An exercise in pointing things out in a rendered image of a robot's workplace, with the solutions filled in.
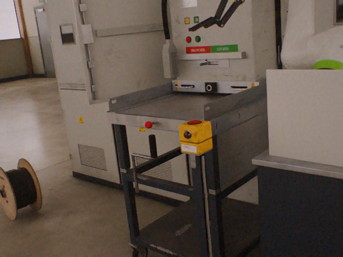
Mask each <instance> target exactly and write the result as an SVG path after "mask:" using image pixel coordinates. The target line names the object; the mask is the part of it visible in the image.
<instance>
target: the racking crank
mask: <svg viewBox="0 0 343 257"><path fill-rule="evenodd" d="M149 144H150V153H151V156H147V155H141V154H138V153H132V154H131V157H132V165H133V173H134V181H135V192H136V193H139V186H138V180H137V172H136V164H135V157H138V158H143V159H148V160H153V161H154V160H156V159H157V158H158V157H157V147H156V138H155V135H154V134H151V135H149Z"/></svg>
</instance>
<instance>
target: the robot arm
mask: <svg viewBox="0 0 343 257"><path fill-rule="evenodd" d="M243 2H245V0H235V1H234V2H233V3H232V5H231V7H230V8H229V9H228V11H226V13H225V14H224V15H223V17H222V18H221V16H222V14H223V11H224V9H225V7H226V4H227V3H228V0H221V1H220V4H219V7H218V9H217V11H216V14H215V16H214V17H212V16H211V17H209V18H207V19H205V20H203V21H202V22H200V23H199V24H197V25H195V26H193V27H191V28H190V30H191V31H192V32H194V31H196V30H198V29H199V28H201V27H204V28H205V29H206V28H208V27H211V26H213V25H214V24H216V25H217V26H218V27H220V28H223V27H224V25H225V24H226V23H227V21H228V20H229V19H230V17H231V16H232V15H233V13H234V12H235V10H236V9H237V8H238V6H240V4H242V3H243ZM315 2H316V0H288V13H287V22H286V29H285V35H284V41H283V46H282V50H281V61H282V64H283V65H284V67H285V68H286V69H343V26H340V27H334V28H331V29H328V30H325V31H323V32H321V33H318V34H315ZM220 18H221V20H220Z"/></svg>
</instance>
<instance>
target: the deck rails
mask: <svg viewBox="0 0 343 257"><path fill-rule="evenodd" d="M181 93H184V92H182V91H173V86H172V82H170V83H166V84H162V85H158V86H154V87H150V88H148V89H144V90H140V91H136V92H132V93H128V94H124V95H120V96H116V97H113V98H110V99H109V100H110V108H111V112H110V113H118V112H121V111H124V110H128V109H131V108H135V107H138V106H140V105H144V104H147V103H150V102H153V101H157V100H161V99H164V98H167V97H171V96H174V95H178V94H181ZM266 97H267V83H266V82H265V83H263V84H259V85H257V86H254V87H251V88H248V89H247V90H243V91H240V92H237V93H234V94H232V95H229V96H226V97H223V98H220V99H217V100H214V101H212V102H208V103H206V104H203V114H204V118H202V119H200V120H205V121H209V120H212V119H214V118H217V117H220V116H222V115H224V114H227V113H230V112H232V111H235V110H237V109H239V108H242V107H245V106H246V105H248V104H251V103H253V102H255V101H258V100H260V99H263V98H266ZM112 100H116V102H114V103H112ZM206 107H209V109H208V110H207V111H205V108H206Z"/></svg>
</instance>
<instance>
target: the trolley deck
mask: <svg viewBox="0 0 343 257"><path fill-rule="evenodd" d="M229 95H232V93H206V92H184V93H181V94H178V95H174V96H171V97H167V98H164V99H161V100H157V101H153V102H150V103H147V104H144V105H140V106H138V107H135V108H131V109H128V110H124V111H121V112H118V113H110V112H111V110H110V111H107V119H108V123H110V124H118V125H126V126H134V127H142V128H146V127H145V123H146V122H147V121H151V122H154V124H153V125H152V128H151V129H155V130H163V131H171V132H179V125H181V124H183V123H185V122H187V121H190V120H192V119H195V120H200V119H202V118H204V114H203V104H206V103H208V102H212V101H214V100H217V99H220V98H223V97H226V96H229ZM264 112H267V97H266V98H263V99H260V100H258V101H255V102H253V103H251V104H248V105H246V106H245V107H242V108H239V109H237V110H235V111H232V112H230V113H227V114H224V115H222V116H220V117H217V118H214V119H212V120H209V121H210V124H211V130H212V137H213V136H215V135H217V134H219V133H221V132H224V131H226V130H228V129H230V128H232V127H235V126H237V125H239V124H241V123H243V122H244V121H247V120H249V119H251V118H253V117H255V116H258V115H260V114H262V113H264Z"/></svg>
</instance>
